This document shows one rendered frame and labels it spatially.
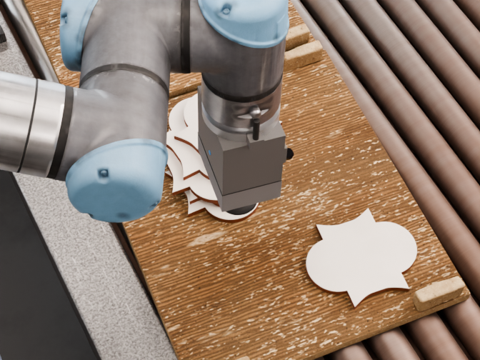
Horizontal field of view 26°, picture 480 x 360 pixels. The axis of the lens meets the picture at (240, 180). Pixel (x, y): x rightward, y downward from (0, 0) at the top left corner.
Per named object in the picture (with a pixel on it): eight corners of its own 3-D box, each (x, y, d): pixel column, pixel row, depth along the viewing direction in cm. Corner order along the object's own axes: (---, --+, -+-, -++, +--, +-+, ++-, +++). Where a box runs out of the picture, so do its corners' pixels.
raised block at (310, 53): (283, 73, 142) (284, 60, 139) (278, 63, 143) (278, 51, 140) (323, 60, 143) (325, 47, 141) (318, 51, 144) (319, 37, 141)
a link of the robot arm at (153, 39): (50, 61, 83) (188, 63, 83) (63, -37, 90) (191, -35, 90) (61, 122, 90) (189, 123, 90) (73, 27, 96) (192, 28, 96)
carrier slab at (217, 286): (196, 406, 117) (196, 401, 116) (85, 133, 138) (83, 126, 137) (468, 299, 125) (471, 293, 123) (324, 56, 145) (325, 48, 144)
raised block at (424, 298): (418, 313, 122) (421, 303, 119) (411, 300, 123) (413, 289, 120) (462, 296, 123) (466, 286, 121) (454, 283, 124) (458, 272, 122)
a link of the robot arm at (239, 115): (267, 33, 98) (296, 97, 94) (265, 66, 102) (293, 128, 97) (191, 51, 97) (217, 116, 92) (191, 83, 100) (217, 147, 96)
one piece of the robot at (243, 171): (320, 108, 95) (306, 207, 109) (287, 39, 100) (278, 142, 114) (218, 133, 94) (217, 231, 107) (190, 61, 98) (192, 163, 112)
